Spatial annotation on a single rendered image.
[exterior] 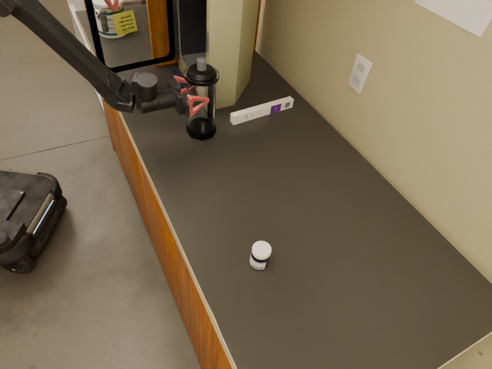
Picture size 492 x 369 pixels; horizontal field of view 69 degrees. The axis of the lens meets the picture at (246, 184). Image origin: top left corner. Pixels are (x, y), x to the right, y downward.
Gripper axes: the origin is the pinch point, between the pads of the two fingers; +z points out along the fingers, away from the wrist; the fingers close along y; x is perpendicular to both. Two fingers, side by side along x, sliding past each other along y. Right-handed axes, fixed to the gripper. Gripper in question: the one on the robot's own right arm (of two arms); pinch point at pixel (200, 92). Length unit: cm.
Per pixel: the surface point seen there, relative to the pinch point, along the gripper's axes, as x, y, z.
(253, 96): 15.8, 13.4, 28.3
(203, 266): 16, -49, -20
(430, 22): -30, -32, 50
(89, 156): 109, 111, -35
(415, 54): -21, -32, 50
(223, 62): -2.9, 10.2, 12.6
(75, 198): 110, 76, -50
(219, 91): 8.1, 10.3, 11.5
